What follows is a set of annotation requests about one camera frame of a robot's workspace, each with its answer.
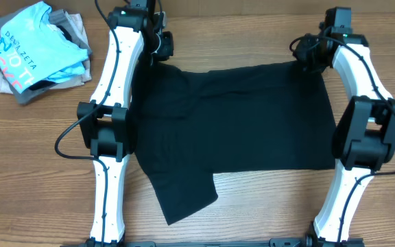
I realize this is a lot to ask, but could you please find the light blue printed t-shirt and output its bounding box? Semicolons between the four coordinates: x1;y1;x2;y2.
0;1;88;93

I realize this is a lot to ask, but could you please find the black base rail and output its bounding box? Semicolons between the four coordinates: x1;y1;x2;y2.
62;236;365;247

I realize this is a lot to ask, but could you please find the grey folded garment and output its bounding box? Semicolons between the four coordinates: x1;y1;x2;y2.
0;10;92;105

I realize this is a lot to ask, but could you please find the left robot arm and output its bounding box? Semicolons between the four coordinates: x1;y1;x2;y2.
77;1;173;246

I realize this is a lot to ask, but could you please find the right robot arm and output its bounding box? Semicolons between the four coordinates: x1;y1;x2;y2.
289;7;395;246

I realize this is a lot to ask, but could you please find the black t-shirt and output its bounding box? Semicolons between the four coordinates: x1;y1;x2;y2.
131;61;335;224

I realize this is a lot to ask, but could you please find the beige folded garment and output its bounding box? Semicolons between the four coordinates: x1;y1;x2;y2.
0;14;92;94

